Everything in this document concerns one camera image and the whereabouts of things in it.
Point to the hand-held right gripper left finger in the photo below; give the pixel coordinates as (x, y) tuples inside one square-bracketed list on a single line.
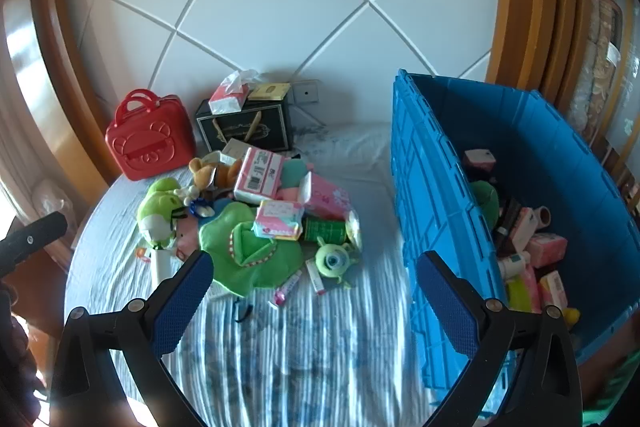
[(182, 302)]

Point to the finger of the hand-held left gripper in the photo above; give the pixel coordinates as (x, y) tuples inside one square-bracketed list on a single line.
[(30, 239)]

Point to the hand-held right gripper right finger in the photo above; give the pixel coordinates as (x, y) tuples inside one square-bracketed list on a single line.
[(447, 302)]

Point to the green plush hat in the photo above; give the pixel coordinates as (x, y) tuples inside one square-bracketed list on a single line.
[(240, 252)]

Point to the blue plastic storage container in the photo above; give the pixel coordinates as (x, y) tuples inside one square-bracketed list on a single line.
[(435, 187)]

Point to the yellow packet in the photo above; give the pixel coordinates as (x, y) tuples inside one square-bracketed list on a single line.
[(354, 229)]

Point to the small black item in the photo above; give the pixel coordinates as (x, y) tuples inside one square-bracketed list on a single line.
[(240, 312)]

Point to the pink plush toy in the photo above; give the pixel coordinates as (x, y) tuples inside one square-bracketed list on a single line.
[(185, 242)]

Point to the yellow soft item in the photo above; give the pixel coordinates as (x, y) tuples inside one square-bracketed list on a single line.
[(520, 294)]

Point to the white bottle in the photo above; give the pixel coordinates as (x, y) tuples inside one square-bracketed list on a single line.
[(512, 264)]

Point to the white curtain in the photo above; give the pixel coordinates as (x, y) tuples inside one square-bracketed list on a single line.
[(20, 157)]

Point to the green frog plush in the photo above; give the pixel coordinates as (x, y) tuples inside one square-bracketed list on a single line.
[(157, 212)]

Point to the green plush toy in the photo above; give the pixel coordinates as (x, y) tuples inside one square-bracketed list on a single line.
[(485, 202)]

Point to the green one-eyed monster plush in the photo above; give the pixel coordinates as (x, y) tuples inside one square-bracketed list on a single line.
[(332, 262)]

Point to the small yellow duck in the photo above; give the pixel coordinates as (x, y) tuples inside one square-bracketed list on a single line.
[(572, 316)]

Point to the small pink white tissue pack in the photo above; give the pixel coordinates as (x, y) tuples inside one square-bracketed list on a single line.
[(277, 217)]

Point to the cardboard tube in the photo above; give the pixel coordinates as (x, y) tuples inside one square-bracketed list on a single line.
[(542, 217)]

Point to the brown plush toy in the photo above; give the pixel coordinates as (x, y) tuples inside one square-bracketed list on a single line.
[(205, 172)]

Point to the white pink cosmetic tube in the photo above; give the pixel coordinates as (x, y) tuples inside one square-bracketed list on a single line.
[(316, 279)]

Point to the striped bed sheet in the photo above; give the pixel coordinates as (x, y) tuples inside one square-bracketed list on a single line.
[(310, 347)]

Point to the brown bottle green label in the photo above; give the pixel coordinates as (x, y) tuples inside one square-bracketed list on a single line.
[(325, 231)]

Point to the pink tissue pack with barcode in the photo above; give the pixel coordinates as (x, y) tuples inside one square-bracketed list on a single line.
[(260, 177)]

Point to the red toy suitcase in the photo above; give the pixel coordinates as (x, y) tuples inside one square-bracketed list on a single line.
[(150, 147)]

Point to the pink flowered tissue pack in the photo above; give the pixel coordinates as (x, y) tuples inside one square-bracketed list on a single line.
[(327, 199)]

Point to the white cardboard box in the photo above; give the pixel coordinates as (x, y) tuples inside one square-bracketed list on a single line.
[(232, 149)]

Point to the teal plush toy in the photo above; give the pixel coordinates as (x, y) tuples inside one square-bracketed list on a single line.
[(295, 172)]

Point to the black box gold print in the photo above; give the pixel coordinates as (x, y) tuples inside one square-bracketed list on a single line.
[(265, 127)]

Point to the red white tissue box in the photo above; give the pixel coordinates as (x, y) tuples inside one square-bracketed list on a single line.
[(227, 99)]

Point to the flat gold box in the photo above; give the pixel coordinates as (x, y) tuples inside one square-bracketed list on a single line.
[(270, 92)]

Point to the grey wall socket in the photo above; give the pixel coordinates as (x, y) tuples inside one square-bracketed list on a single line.
[(306, 93)]

